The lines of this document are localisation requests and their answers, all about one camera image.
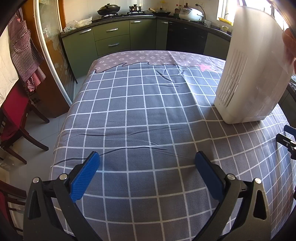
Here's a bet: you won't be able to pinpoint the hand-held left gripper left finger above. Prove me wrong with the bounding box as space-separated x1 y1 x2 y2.
23 151 102 241

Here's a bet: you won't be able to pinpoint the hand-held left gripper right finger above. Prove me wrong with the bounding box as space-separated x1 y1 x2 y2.
194 151 272 241

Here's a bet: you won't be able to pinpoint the white plastic utensil holder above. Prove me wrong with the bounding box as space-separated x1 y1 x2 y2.
213 6 295 124

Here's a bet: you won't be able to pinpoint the red cushioned wooden chair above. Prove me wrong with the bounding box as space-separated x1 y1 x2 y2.
0 81 50 165
0 179 27 232

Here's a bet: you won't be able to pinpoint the blue checked tablecloth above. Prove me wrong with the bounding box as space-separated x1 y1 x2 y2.
50 50 296 241

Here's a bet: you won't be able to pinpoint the sliding glass door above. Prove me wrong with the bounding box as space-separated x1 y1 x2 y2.
35 0 77 107

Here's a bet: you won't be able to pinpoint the white hanging sheet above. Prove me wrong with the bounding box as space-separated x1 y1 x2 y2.
0 30 19 107

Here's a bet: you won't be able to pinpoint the green base cabinets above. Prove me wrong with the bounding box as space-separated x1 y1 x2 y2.
60 19 232 81

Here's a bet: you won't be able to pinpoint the black built-in appliance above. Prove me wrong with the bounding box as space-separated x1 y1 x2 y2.
166 22 208 55

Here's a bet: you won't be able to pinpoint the checked apron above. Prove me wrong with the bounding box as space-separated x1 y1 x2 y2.
8 7 45 91

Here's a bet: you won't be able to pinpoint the white plastic bag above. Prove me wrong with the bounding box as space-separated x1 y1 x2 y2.
63 20 93 33

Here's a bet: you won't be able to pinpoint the white rice cooker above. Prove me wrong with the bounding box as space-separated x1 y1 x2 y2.
179 7 204 22

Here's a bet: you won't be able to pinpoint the gas stove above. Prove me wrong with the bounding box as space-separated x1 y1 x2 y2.
98 10 153 18

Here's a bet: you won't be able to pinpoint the black wok with lid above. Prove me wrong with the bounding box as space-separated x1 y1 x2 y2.
97 3 121 16

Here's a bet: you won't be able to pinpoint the frying pan with lid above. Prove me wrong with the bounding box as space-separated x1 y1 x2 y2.
148 7 171 16

